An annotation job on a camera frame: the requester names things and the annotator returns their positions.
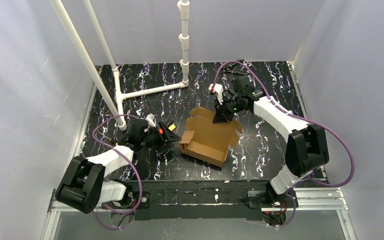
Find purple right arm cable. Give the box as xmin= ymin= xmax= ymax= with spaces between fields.
xmin=213 ymin=60 xmax=356 ymax=229

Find white PVC pipe frame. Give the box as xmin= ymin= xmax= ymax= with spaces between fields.
xmin=48 ymin=0 xmax=192 ymax=131

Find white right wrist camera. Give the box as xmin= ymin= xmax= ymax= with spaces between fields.
xmin=208 ymin=83 xmax=224 ymax=104

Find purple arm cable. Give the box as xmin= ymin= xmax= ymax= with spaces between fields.
xmin=213 ymin=60 xmax=356 ymax=229
xmin=91 ymin=114 xmax=147 ymax=231

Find aluminium rail frame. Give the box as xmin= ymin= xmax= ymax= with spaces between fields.
xmin=53 ymin=83 xmax=344 ymax=240

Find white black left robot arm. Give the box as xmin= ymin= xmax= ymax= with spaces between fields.
xmin=55 ymin=114 xmax=181 ymax=214

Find black pliers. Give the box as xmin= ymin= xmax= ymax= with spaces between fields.
xmin=220 ymin=62 xmax=249 ymax=76

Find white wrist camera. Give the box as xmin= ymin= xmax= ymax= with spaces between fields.
xmin=145 ymin=113 xmax=157 ymax=128
xmin=208 ymin=83 xmax=224 ymax=104

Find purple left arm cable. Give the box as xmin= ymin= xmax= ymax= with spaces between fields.
xmin=91 ymin=114 xmax=147 ymax=231

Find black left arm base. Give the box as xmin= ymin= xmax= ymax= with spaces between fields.
xmin=112 ymin=191 xmax=151 ymax=210

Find brown cardboard paper box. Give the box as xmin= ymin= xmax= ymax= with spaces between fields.
xmin=179 ymin=106 xmax=243 ymax=168

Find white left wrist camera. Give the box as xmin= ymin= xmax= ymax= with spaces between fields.
xmin=145 ymin=113 xmax=157 ymax=128

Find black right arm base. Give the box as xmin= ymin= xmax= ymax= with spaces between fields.
xmin=238 ymin=185 xmax=298 ymax=228

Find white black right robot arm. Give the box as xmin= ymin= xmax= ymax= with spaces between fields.
xmin=208 ymin=76 xmax=329 ymax=199

